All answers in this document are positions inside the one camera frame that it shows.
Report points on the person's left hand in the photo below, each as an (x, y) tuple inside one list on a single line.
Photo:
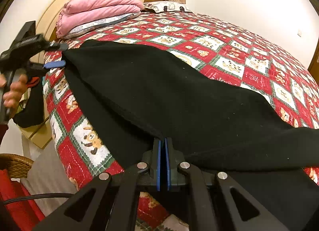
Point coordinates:
[(12, 98)]

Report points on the black pants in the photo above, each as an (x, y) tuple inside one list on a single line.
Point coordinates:
[(132, 94)]

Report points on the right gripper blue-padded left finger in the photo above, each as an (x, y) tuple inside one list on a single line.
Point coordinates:
[(151, 177)]

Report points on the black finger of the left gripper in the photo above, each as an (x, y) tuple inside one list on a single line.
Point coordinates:
[(56, 46)]

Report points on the white patterned pillow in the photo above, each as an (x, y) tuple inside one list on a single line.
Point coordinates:
[(166, 6)]

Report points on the pink folded blanket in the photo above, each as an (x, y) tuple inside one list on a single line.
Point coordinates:
[(77, 12)]

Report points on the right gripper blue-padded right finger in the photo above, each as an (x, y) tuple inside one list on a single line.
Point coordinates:
[(173, 159)]

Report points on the wicker basket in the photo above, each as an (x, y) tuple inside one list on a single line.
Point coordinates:
[(17, 166)]

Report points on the grey patterned pillow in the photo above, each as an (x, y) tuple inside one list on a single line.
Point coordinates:
[(87, 27)]

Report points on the red patchwork bed quilt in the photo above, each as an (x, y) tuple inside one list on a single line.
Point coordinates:
[(217, 49)]

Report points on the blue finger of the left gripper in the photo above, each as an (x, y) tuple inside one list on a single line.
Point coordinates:
[(54, 64)]

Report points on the cream bedside table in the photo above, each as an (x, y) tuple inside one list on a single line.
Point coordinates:
[(36, 138)]

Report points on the brown wooden door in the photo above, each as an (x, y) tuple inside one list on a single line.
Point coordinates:
[(314, 67)]

